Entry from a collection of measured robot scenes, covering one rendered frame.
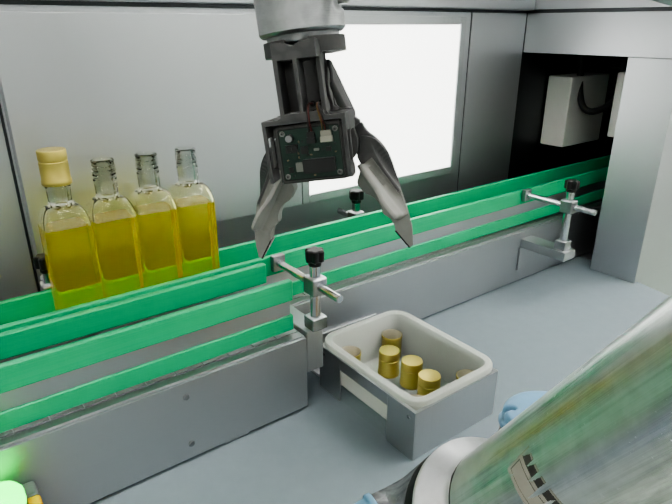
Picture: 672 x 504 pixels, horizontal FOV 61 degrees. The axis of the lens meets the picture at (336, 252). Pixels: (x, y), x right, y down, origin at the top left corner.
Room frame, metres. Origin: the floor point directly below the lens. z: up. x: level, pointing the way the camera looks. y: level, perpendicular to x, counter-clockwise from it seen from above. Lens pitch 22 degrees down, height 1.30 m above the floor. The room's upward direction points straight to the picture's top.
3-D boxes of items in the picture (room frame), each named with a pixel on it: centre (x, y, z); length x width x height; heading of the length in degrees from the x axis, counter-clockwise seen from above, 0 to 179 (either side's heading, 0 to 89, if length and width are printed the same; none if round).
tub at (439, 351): (0.76, -0.11, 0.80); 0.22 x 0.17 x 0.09; 37
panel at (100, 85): (1.06, 0.09, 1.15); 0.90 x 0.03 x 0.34; 127
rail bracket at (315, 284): (0.77, 0.04, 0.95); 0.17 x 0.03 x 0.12; 37
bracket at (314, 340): (0.78, 0.06, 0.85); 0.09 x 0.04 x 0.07; 37
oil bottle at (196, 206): (0.80, 0.21, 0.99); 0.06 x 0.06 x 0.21; 37
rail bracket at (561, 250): (1.15, -0.47, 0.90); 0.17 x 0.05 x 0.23; 37
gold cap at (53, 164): (0.70, 0.35, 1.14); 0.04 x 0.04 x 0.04
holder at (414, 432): (0.78, -0.09, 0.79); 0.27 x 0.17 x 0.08; 37
